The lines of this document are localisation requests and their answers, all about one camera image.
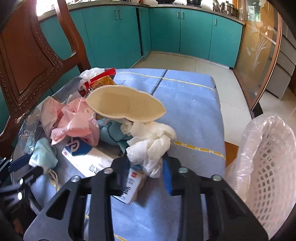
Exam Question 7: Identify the white tissue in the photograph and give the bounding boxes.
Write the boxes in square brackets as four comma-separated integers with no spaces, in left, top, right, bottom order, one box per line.
[120,120,177,178]

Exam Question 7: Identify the dark cooking pot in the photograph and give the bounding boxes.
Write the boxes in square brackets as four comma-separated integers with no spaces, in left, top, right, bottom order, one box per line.
[187,0,202,7]

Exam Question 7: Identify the pink plastic bag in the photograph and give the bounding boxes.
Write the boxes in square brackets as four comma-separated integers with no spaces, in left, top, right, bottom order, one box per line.
[40,97,100,146]

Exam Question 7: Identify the teal crumpled cloth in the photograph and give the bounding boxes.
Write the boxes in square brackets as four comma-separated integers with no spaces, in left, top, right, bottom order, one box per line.
[97,118,132,153]

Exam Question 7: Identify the light blue face mask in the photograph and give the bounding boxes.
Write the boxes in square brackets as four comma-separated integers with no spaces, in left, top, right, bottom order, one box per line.
[29,138,58,170]

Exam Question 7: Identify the red yellow snack wrapper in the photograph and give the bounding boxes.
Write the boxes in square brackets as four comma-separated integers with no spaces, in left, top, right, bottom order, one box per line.
[78,68,116,97]

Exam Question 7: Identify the brown wooden chair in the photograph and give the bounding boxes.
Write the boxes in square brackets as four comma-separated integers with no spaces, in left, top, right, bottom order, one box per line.
[1,1,91,158]

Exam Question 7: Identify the steel pot lid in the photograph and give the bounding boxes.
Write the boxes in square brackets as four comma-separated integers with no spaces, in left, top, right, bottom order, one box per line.
[213,0,220,12]

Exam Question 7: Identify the white blue ointment box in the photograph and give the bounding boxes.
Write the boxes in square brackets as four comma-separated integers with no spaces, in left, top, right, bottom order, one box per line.
[62,137,147,204]

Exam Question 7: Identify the teal lower kitchen cabinets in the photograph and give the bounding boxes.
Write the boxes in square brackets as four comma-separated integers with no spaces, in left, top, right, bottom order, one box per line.
[40,5,243,69]

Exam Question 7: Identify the beige oval felt pad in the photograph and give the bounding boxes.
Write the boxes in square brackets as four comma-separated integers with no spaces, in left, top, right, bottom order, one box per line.
[86,85,166,123]

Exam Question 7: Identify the steel stock pot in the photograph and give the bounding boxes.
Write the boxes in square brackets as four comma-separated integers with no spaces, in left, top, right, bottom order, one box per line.
[220,1,239,18]

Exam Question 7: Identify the white lattice trash basket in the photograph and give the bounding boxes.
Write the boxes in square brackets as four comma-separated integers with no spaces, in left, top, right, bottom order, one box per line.
[225,114,295,238]

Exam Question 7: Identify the blue checked tablecloth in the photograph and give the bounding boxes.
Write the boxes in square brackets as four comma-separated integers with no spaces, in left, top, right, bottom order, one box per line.
[30,68,227,241]

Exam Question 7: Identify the glass sliding door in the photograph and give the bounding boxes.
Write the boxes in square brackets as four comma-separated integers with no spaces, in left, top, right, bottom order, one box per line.
[233,1,282,118]

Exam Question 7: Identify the white plastic bag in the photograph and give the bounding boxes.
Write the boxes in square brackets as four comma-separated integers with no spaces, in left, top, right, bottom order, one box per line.
[79,67,105,84]

